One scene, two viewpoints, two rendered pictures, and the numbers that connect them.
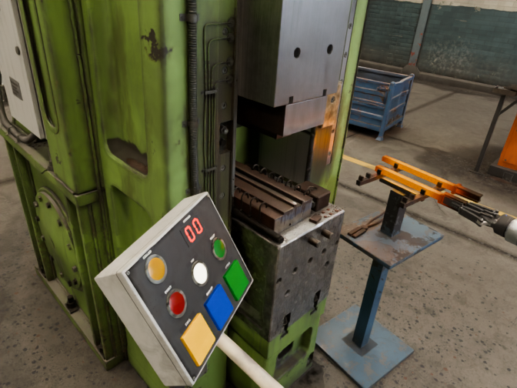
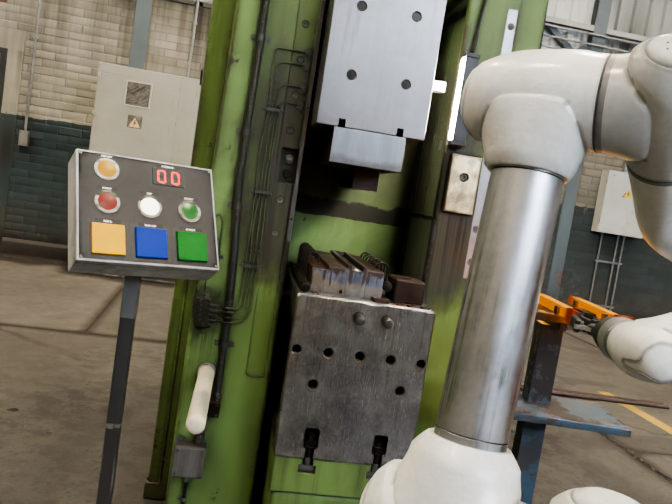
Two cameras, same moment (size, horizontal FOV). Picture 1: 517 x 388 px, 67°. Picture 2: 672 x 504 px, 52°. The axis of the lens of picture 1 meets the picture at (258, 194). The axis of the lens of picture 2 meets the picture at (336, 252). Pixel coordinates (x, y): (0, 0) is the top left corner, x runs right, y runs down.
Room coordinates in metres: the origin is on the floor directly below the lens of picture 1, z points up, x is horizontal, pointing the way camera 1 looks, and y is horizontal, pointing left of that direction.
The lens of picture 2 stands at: (-0.33, -1.27, 1.19)
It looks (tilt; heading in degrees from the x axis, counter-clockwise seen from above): 5 degrees down; 39
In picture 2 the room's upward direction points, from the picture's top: 9 degrees clockwise
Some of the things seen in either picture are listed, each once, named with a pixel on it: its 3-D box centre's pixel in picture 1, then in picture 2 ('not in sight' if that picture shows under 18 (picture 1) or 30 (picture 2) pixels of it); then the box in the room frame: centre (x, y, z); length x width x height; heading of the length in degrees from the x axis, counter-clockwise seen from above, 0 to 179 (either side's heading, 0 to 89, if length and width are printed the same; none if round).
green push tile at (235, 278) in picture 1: (235, 279); (191, 247); (0.76, 0.04, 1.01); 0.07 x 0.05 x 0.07; 162
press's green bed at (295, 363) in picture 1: (251, 319); (319, 497); (1.36, -0.01, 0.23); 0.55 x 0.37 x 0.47; 47
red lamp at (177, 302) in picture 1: (176, 302); (107, 201); (0.58, 0.15, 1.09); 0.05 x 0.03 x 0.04; 137
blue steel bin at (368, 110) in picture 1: (355, 97); not in sight; (5.30, -1.23, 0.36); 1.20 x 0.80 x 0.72; 55
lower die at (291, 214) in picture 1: (251, 192); (337, 270); (1.31, 0.02, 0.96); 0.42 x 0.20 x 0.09; 47
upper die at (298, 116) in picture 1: (258, 99); (355, 152); (1.31, 0.02, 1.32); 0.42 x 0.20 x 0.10; 47
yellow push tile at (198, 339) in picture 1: (197, 339); (107, 239); (0.57, 0.11, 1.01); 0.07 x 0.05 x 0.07; 162
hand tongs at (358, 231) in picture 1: (387, 213); (567, 393); (1.61, -0.62, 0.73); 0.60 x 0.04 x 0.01; 135
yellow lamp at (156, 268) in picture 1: (156, 269); (106, 168); (0.59, 0.19, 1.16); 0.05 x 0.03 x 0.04; 137
